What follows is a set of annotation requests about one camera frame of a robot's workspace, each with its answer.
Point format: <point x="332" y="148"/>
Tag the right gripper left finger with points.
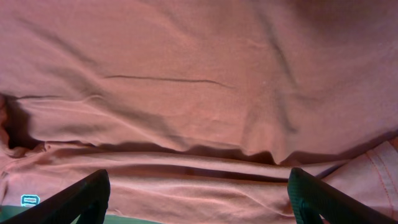
<point x="84" y="202"/>

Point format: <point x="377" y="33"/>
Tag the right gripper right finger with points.
<point x="313" y="201"/>

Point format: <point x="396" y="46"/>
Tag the red-orange t-shirt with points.
<point x="198" y="110"/>

